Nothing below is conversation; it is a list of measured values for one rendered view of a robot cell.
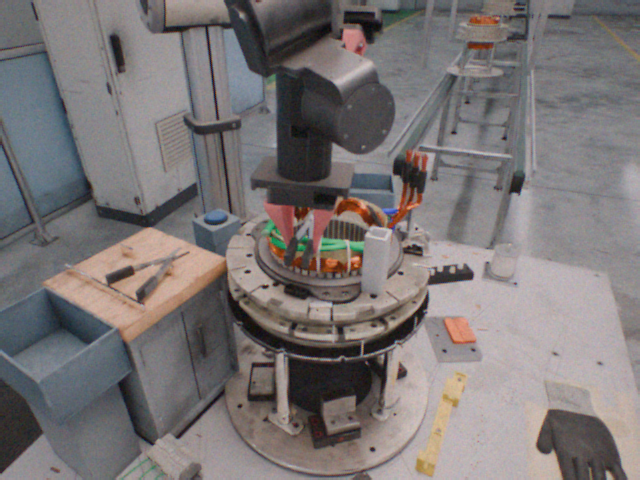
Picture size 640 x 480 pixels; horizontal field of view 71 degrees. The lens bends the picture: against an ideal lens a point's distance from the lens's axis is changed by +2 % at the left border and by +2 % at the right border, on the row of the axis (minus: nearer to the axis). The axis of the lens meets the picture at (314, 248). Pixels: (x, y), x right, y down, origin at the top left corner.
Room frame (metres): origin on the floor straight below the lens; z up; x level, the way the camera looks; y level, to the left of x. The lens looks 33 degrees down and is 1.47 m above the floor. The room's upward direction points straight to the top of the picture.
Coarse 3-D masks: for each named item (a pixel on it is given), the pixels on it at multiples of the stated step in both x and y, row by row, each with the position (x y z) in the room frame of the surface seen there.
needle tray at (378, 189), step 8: (360, 176) 0.95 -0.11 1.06; (368, 176) 0.94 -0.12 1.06; (376, 176) 0.94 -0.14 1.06; (384, 176) 0.94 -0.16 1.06; (392, 176) 0.93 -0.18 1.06; (352, 184) 0.95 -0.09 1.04; (360, 184) 0.95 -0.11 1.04; (368, 184) 0.94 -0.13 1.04; (376, 184) 0.94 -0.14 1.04; (384, 184) 0.94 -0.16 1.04; (392, 184) 0.89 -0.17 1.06; (352, 192) 0.84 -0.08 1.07; (360, 192) 0.84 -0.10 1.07; (368, 192) 0.84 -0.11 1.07; (376, 192) 0.84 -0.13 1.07; (384, 192) 0.93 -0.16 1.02; (392, 192) 0.88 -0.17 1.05; (368, 200) 0.84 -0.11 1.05; (376, 200) 0.84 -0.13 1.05; (384, 200) 0.84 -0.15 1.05; (392, 200) 0.84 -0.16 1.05; (384, 208) 0.84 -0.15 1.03; (392, 208) 0.84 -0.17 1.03
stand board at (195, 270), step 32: (96, 256) 0.60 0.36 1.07; (128, 256) 0.60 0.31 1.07; (160, 256) 0.60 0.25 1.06; (192, 256) 0.60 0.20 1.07; (64, 288) 0.52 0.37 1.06; (96, 288) 0.52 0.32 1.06; (128, 288) 0.52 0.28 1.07; (160, 288) 0.52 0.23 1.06; (192, 288) 0.53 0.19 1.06; (128, 320) 0.45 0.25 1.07
